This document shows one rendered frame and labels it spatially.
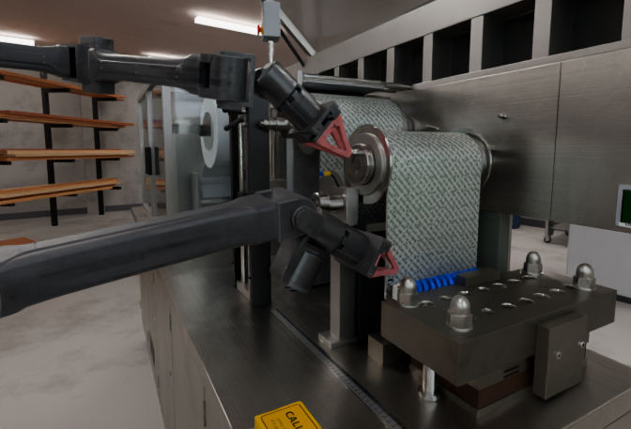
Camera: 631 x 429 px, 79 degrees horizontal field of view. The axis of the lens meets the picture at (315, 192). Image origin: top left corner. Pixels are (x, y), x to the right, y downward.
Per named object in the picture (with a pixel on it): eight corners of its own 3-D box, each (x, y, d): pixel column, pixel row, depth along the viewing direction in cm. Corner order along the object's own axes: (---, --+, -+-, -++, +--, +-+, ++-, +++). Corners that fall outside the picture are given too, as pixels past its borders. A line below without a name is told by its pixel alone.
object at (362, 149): (346, 185, 74) (344, 145, 74) (354, 185, 75) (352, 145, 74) (368, 184, 67) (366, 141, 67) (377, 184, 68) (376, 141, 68)
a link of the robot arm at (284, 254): (302, 203, 52) (271, 189, 59) (262, 280, 51) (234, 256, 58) (356, 235, 59) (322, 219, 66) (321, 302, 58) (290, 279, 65)
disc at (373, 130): (340, 193, 79) (346, 120, 76) (342, 192, 80) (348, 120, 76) (385, 214, 67) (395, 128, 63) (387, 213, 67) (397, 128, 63)
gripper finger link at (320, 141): (346, 170, 66) (307, 133, 62) (326, 169, 73) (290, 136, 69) (367, 140, 68) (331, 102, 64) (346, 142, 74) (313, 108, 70)
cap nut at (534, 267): (518, 271, 78) (519, 250, 78) (529, 268, 80) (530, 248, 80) (535, 276, 75) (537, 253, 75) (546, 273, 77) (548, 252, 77)
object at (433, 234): (384, 298, 69) (386, 195, 67) (473, 278, 80) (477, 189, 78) (386, 298, 69) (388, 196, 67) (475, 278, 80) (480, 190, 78)
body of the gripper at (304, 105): (318, 137, 61) (285, 105, 58) (294, 140, 70) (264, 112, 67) (342, 107, 63) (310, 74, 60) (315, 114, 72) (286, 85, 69)
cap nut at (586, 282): (567, 285, 70) (569, 262, 70) (577, 283, 72) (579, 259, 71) (589, 292, 67) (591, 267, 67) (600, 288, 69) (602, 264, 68)
